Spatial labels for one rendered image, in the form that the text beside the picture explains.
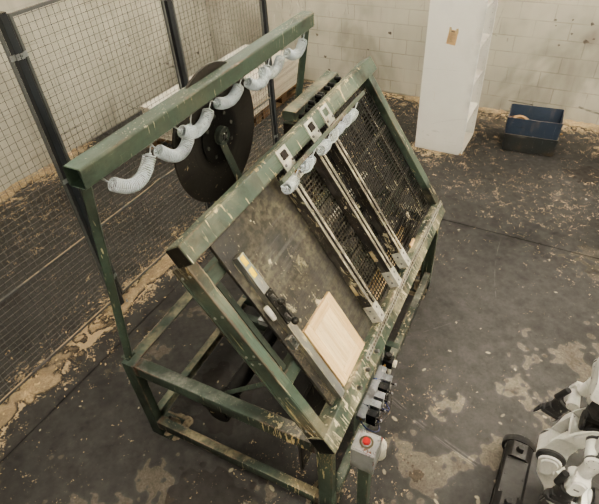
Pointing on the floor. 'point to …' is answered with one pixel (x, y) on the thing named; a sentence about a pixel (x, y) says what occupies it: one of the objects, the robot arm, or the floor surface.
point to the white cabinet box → (453, 72)
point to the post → (363, 487)
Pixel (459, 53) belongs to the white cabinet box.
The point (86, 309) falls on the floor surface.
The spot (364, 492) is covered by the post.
